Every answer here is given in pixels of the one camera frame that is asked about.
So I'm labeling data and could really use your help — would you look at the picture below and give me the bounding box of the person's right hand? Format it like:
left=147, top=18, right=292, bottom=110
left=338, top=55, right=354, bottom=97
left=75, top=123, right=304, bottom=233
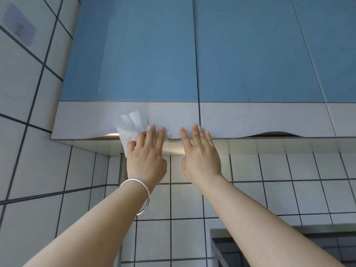
left=179, top=124, right=223, bottom=187

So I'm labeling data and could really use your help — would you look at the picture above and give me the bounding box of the person's left hand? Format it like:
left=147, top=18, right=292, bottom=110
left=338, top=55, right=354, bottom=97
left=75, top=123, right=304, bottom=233
left=126, top=125, right=168, bottom=188

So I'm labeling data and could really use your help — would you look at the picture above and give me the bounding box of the white wet wipe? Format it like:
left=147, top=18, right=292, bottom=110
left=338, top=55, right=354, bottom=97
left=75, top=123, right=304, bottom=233
left=115, top=110, right=171, bottom=158

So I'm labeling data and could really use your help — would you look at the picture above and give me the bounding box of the person's left forearm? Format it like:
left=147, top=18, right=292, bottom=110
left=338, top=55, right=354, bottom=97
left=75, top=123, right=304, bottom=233
left=22, top=177, right=156, bottom=267

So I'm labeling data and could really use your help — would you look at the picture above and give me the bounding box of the person's right forearm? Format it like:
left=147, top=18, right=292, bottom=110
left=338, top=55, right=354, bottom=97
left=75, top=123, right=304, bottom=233
left=195, top=173, right=346, bottom=267

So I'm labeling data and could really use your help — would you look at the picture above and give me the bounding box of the grey vertical metal pipe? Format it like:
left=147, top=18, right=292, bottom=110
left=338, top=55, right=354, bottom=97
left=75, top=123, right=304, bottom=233
left=119, top=153, right=129, bottom=267

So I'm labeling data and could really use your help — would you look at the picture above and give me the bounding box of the silver bangle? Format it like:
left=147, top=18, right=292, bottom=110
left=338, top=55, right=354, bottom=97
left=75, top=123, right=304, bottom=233
left=118, top=178, right=151, bottom=216

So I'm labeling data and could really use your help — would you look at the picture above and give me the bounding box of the blue and white cabinet door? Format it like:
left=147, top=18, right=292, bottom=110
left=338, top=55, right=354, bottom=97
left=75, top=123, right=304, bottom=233
left=192, top=0, right=337, bottom=139
left=51, top=0, right=201, bottom=141
left=290, top=0, right=356, bottom=138

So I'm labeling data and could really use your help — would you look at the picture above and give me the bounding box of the stainless steel range hood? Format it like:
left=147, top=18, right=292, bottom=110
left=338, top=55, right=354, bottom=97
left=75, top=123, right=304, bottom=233
left=210, top=223, right=356, bottom=267

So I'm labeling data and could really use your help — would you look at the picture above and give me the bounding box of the clear adhesive wall hook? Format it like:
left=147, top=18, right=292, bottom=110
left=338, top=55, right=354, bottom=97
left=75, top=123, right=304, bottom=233
left=2, top=3, right=38, bottom=48

